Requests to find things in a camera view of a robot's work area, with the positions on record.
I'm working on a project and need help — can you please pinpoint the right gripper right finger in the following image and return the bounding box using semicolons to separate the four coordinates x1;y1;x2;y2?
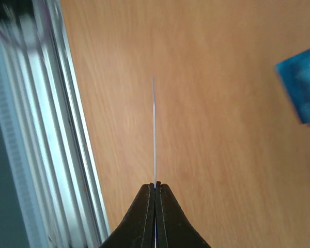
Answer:
154;182;210;247

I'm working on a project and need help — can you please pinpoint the grey slotted cable duct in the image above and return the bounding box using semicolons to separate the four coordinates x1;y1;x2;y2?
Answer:
0;41;48;247

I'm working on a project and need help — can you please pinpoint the aluminium rail frame front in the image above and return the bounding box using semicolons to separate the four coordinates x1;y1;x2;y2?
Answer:
0;1;110;247

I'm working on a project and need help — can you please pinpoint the blue VIP card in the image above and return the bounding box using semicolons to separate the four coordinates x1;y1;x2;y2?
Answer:
274;49;310;125

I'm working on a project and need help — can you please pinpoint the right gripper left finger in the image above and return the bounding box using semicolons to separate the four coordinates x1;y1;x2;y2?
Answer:
101;183;155;248

